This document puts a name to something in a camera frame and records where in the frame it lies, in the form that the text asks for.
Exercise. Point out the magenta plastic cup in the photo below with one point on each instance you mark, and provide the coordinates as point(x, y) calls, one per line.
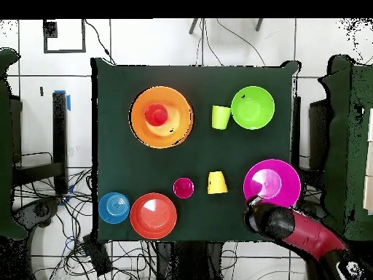
point(183, 189)

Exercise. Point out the yellow plastic cup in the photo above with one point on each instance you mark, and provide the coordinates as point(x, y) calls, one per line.
point(217, 183)

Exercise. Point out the red plastic cup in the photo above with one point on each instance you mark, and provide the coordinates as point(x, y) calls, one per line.
point(156, 115)

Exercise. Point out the green plastic cup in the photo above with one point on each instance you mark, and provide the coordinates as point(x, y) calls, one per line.
point(220, 116)

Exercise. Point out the orange plastic bowl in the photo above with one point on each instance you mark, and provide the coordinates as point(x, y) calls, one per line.
point(180, 102)

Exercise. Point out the green plastic bowl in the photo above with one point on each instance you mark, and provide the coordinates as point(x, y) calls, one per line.
point(253, 108)

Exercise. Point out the pink plastic bowl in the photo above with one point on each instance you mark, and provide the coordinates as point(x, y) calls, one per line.
point(287, 175)

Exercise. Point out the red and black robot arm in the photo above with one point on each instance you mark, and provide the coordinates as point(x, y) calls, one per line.
point(309, 236)

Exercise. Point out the dark green table cloth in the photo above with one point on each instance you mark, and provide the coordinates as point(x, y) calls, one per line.
point(122, 169)

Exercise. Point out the red-orange plastic bowl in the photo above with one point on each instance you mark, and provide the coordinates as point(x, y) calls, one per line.
point(153, 215)

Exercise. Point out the blue plastic bowl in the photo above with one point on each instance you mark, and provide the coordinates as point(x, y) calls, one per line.
point(114, 208)

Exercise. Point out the grey tripod leg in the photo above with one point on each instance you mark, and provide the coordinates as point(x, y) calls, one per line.
point(259, 25)
point(193, 26)

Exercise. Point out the blue tape strip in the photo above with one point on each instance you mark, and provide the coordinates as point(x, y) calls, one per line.
point(68, 103)

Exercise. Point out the black metal stand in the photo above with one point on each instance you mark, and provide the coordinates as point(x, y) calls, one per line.
point(59, 131)

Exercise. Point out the black floor box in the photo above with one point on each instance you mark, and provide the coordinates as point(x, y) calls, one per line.
point(97, 255)

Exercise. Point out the small black floor object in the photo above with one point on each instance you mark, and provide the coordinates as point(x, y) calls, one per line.
point(42, 91)

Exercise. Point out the green covered side table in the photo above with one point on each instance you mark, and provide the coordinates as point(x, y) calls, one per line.
point(5, 131)
point(346, 145)

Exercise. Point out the black square floor frame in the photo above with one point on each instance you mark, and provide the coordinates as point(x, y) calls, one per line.
point(64, 51)

